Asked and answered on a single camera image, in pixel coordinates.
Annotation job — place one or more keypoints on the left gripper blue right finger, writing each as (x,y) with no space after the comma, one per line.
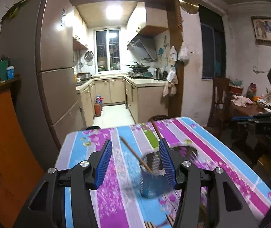
(167,162)

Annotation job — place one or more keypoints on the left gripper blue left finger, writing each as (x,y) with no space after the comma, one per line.
(102,159)

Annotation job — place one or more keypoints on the blue perforated utensil holder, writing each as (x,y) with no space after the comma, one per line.
(155,184)

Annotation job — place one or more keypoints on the wooden chopstick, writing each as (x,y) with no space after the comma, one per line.
(156,130)
(136,155)

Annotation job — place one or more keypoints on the kitchen window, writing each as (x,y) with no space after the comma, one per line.
(107,46)

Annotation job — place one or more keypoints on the dark wooden dining table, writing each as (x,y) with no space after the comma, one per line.
(241,111)

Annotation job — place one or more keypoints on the floral striped tablecloth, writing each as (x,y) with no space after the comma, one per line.
(135,191)

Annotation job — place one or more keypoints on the wooden dining chair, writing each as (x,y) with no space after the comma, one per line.
(219,106)

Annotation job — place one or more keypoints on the black wok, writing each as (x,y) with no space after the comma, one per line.
(138,67)

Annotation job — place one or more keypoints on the steel electric kettle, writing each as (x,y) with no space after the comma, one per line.
(157,74)

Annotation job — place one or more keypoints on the framed elephant picture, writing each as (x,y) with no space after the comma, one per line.
(262,30)

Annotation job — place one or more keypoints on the dark room window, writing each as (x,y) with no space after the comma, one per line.
(213,44)

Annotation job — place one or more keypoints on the orange wooden cabinet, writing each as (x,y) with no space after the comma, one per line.
(19,170)

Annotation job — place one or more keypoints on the white hanging plastic bag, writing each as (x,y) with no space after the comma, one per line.
(183,54)

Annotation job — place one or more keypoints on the steel range hood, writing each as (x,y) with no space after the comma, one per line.
(144,48)

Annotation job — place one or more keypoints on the brown tall refrigerator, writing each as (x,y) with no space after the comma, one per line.
(36,38)

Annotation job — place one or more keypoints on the round gold wall clock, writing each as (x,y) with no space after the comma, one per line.
(189,6)

